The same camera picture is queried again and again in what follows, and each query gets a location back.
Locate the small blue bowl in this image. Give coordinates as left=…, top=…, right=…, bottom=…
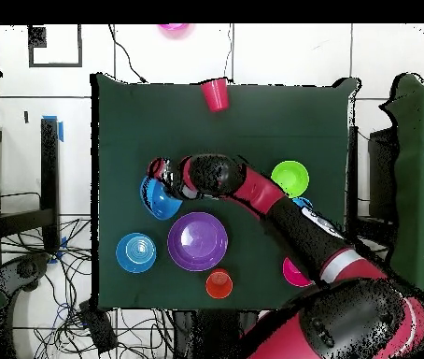
left=115, top=232, right=158, bottom=274

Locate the orange cup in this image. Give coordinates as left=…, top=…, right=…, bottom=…
left=205, top=267, right=234, bottom=300

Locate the black equipment base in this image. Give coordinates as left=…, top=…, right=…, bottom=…
left=0, top=253, right=50, bottom=293

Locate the small pinkish red bowl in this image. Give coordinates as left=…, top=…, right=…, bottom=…
left=282, top=256, right=314, bottom=288

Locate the small green bowl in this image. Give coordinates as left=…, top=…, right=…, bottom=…
left=270, top=160, right=311, bottom=199

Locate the black metal stand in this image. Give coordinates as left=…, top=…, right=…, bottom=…
left=346, top=124, right=400, bottom=250
left=0, top=116, right=64, bottom=253

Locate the purple bowl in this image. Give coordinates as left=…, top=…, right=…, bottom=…
left=166, top=211, right=230, bottom=273

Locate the large blue bowl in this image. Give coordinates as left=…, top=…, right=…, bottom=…
left=139, top=175, right=184, bottom=221

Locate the large pink bowl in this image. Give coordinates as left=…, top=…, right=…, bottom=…
left=158, top=23, right=192, bottom=38

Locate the blue cup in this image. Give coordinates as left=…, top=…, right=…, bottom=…
left=292, top=196, right=314, bottom=210

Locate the red cup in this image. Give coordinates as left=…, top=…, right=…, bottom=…
left=200, top=77, right=231, bottom=114

